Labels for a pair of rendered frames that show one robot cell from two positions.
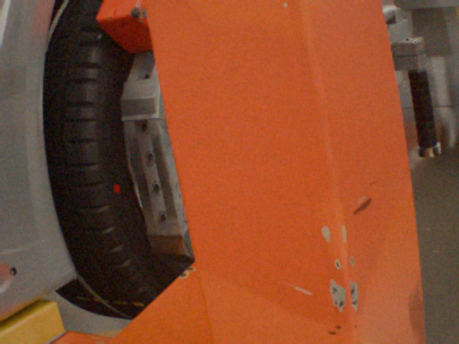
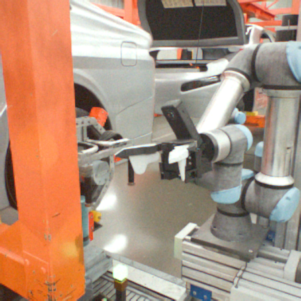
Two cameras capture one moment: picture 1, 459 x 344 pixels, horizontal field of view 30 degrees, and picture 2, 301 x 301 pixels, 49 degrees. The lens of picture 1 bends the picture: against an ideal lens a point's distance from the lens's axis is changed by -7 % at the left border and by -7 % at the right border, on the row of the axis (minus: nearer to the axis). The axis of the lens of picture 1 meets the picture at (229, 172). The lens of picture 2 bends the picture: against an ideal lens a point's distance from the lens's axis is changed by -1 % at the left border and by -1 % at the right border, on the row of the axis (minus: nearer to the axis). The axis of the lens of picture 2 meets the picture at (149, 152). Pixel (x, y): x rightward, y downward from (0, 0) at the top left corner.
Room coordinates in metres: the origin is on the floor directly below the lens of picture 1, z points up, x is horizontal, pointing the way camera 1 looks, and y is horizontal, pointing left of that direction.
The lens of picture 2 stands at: (-0.29, -0.39, 1.40)
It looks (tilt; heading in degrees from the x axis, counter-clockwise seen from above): 15 degrees down; 358
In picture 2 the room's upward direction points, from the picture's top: straight up
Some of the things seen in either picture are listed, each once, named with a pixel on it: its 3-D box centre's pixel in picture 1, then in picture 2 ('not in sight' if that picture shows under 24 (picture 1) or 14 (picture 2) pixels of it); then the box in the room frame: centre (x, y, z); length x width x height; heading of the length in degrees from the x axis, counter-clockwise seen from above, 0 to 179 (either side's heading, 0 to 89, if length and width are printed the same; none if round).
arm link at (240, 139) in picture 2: not in sight; (229, 142); (0.49, -0.61, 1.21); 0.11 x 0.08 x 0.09; 132
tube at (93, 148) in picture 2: not in sight; (79, 142); (1.29, -0.09, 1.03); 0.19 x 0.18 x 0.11; 55
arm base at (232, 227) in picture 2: not in sight; (232, 219); (0.77, -0.72, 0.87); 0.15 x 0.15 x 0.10
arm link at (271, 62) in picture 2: not in sight; (277, 135); (0.67, -0.81, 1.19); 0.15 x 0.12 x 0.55; 42
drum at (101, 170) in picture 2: not in sight; (87, 170); (1.40, -0.11, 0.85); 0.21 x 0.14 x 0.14; 55
